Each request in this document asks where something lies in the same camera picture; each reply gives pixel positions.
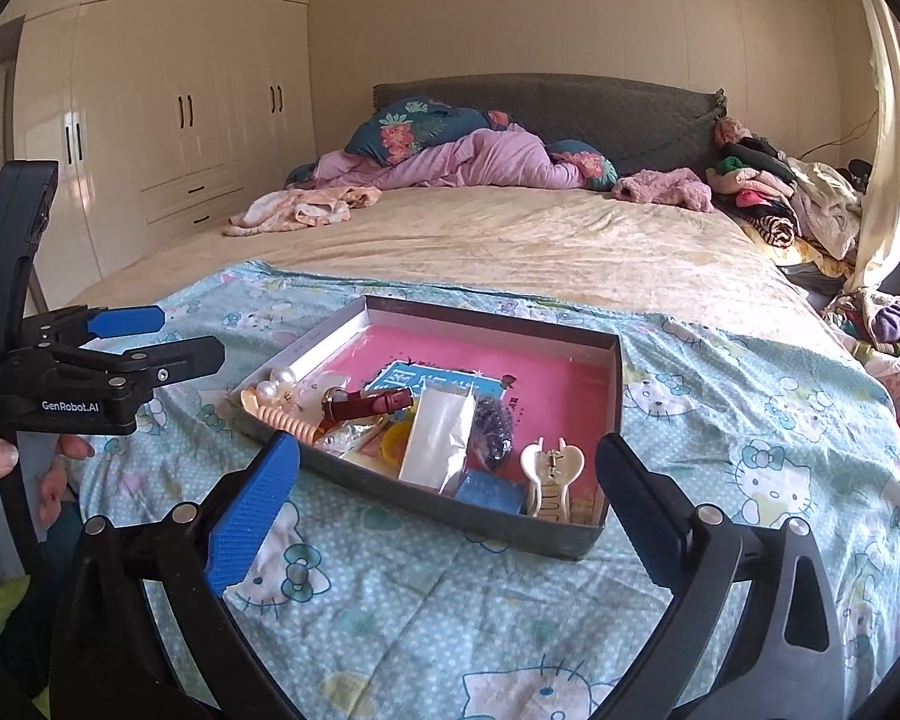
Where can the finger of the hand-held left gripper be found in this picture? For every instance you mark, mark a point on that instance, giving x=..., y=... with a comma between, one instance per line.
x=124, y=321
x=187, y=356

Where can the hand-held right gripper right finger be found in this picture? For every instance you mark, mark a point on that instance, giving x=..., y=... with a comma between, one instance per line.
x=637, y=517

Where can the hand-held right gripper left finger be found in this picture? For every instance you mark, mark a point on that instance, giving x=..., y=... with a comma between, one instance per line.
x=255, y=510

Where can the pearl hair clip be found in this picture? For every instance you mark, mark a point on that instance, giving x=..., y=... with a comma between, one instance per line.
x=281, y=382

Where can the shallow cardboard box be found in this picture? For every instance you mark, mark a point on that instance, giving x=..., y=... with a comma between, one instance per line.
x=495, y=521

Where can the small blue box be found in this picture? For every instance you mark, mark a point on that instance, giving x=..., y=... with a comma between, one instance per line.
x=491, y=493

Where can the bag of dark beads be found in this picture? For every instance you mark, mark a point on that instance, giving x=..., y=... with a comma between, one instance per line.
x=495, y=431

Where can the white pouch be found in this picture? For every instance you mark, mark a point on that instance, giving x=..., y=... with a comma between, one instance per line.
x=435, y=435

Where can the cream hair claw clip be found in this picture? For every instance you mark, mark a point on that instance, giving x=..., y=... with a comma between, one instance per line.
x=547, y=480

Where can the clear bag of earrings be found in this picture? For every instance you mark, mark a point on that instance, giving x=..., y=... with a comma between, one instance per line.
x=349, y=435

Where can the cartoon cat print blanket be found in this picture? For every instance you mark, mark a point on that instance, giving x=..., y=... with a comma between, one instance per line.
x=720, y=427

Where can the pink book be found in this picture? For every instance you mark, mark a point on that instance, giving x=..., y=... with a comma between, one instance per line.
x=555, y=382

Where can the peach patterned garment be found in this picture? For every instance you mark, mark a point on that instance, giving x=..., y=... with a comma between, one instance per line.
x=300, y=210

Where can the cream wardrobe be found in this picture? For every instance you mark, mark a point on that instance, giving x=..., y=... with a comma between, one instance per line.
x=157, y=90

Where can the person's dark clothing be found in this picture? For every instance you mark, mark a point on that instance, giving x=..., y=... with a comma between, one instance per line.
x=30, y=637

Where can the bed with beige sheet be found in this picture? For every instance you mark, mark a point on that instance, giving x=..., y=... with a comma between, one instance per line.
x=532, y=240

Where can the basket of clothes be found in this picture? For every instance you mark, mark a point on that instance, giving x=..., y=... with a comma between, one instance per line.
x=885, y=330

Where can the dark blue floral pillow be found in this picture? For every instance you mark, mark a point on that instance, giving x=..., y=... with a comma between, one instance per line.
x=405, y=131

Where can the pink fluffy garment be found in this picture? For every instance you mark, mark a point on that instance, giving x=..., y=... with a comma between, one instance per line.
x=664, y=189

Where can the pile of clothes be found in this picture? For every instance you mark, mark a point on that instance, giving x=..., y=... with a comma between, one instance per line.
x=795, y=202

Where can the pink quilt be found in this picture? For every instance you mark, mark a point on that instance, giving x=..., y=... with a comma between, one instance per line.
x=495, y=161

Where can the grey padded headboard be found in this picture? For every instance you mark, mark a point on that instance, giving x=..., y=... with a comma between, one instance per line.
x=630, y=120

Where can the cream curtain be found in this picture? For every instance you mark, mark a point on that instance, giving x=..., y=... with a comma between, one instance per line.
x=889, y=127

